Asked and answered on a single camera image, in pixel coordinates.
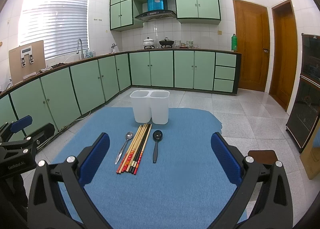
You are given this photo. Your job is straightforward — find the silver metal spoon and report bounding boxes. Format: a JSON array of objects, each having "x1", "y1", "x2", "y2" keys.
[{"x1": 114, "y1": 131, "x2": 133, "y2": 165}]

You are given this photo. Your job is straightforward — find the plain bamboo chopstick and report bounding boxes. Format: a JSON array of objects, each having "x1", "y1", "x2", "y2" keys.
[{"x1": 117, "y1": 123, "x2": 147, "y2": 174}]

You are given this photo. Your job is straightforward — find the black ladle spoon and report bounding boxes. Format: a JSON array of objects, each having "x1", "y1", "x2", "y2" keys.
[{"x1": 152, "y1": 130, "x2": 163, "y2": 163}]

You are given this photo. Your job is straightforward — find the black chopstick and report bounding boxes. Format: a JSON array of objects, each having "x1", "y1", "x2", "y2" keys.
[
  {"x1": 126, "y1": 123, "x2": 149, "y2": 173},
  {"x1": 131, "y1": 145, "x2": 142, "y2": 174}
]

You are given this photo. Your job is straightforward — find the orange patterned bamboo chopstick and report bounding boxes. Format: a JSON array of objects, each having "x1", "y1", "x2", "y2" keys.
[{"x1": 121, "y1": 123, "x2": 148, "y2": 173}]

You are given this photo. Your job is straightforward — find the red bamboo chopstick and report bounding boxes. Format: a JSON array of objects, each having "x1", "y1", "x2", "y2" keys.
[{"x1": 116, "y1": 125, "x2": 143, "y2": 174}]

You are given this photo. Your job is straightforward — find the red patterned chopstick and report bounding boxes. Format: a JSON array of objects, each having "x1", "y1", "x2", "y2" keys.
[{"x1": 133, "y1": 124, "x2": 152, "y2": 175}]

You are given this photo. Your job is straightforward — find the green lower kitchen cabinets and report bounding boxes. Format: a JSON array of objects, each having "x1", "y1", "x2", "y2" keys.
[{"x1": 1, "y1": 49, "x2": 241, "y2": 139}]

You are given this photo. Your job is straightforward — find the kitchen faucet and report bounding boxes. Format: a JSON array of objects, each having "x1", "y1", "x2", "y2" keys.
[{"x1": 76, "y1": 38, "x2": 84, "y2": 59}]

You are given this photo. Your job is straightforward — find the brown wooden stool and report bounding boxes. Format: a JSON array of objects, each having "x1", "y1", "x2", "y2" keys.
[{"x1": 248, "y1": 150, "x2": 278, "y2": 165}]

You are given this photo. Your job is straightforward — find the cardboard box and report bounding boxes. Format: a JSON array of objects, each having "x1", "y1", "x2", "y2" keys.
[{"x1": 9, "y1": 40, "x2": 46, "y2": 85}]

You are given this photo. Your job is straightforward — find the blue table mat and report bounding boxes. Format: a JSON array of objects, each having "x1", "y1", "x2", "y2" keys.
[{"x1": 54, "y1": 107, "x2": 236, "y2": 228}]

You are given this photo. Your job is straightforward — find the black glass cabinet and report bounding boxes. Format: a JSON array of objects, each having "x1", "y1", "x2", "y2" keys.
[{"x1": 286, "y1": 33, "x2": 320, "y2": 153}]

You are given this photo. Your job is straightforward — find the white double utensil holder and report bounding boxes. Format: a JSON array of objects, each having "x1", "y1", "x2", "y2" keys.
[{"x1": 130, "y1": 90, "x2": 170, "y2": 125}]

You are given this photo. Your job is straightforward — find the window blind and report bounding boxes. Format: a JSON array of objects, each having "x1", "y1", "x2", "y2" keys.
[{"x1": 17, "y1": 0, "x2": 89, "y2": 59}]

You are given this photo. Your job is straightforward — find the wooden door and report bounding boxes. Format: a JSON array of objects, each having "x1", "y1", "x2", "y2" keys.
[
  {"x1": 233, "y1": 0, "x2": 270, "y2": 91},
  {"x1": 269, "y1": 0, "x2": 298, "y2": 110}
]

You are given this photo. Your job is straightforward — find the black wok pan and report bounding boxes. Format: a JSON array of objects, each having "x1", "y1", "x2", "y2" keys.
[{"x1": 159, "y1": 37, "x2": 174, "y2": 49}]

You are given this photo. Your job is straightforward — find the green bottle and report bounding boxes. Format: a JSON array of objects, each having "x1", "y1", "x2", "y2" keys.
[{"x1": 231, "y1": 34, "x2": 238, "y2": 51}]

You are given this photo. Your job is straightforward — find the range hood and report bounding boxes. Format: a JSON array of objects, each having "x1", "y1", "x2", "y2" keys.
[{"x1": 133, "y1": 0, "x2": 177, "y2": 22}]

